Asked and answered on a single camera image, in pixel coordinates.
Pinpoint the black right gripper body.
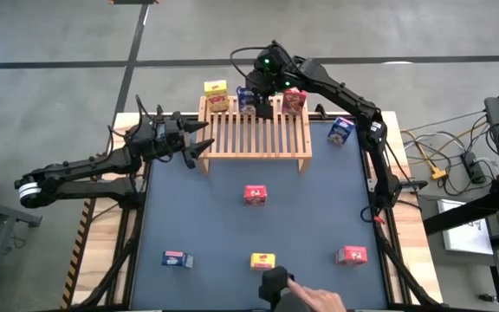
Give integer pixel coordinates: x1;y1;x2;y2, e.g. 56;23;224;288
244;71;286;101

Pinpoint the black diagonal support beam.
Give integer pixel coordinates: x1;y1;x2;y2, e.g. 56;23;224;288
422;181;499;237

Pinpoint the wooden slatted shelf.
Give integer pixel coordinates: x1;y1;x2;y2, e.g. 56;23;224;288
194;95;314;175

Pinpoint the yellow Corn Pops cereal box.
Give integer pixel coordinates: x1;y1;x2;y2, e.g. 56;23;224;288
203;79;230;114
249;252;276;271

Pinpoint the person's hand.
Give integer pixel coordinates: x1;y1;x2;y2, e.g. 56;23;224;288
287;276;348;312

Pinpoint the grey metal desk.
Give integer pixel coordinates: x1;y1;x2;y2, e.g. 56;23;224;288
0;193;43;304

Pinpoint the white sheet with drawing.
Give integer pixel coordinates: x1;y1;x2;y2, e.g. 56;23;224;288
437;198;495;256

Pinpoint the black handheld device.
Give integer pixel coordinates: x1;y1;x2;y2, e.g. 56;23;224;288
257;265;296;311

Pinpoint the blue Frosted Flakes cereal box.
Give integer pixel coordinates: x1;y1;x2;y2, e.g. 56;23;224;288
327;115;356;146
161;250;195;270
236;85;258;116

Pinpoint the black power strip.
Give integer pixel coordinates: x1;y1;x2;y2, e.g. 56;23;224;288
460;150;488;184

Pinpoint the black metal table frame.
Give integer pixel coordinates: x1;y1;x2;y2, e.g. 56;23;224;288
61;102;444;312

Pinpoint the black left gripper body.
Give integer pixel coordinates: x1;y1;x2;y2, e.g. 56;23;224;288
145;117;189;160

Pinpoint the yellow black hazard strip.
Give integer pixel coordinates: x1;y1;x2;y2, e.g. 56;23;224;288
61;197;97;309

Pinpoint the yellow extension cord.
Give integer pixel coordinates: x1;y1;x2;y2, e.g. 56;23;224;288
400;122;491;182

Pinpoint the red Froot Loops cereal box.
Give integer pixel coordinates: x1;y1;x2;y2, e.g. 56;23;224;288
281;87;308;117
334;244;368;266
243;185;269;206

